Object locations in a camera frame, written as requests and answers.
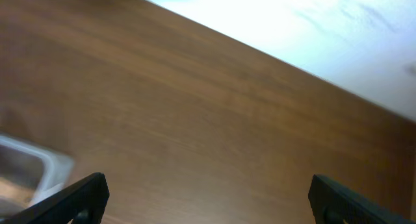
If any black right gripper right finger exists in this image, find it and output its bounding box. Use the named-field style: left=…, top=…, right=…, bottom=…
left=308, top=175, right=415, bottom=224

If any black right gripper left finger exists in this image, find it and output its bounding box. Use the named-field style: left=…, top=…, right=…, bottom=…
left=1, top=173, right=110, bottom=224

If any clear plastic storage box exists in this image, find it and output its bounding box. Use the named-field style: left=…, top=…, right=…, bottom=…
left=1, top=134, right=74, bottom=220

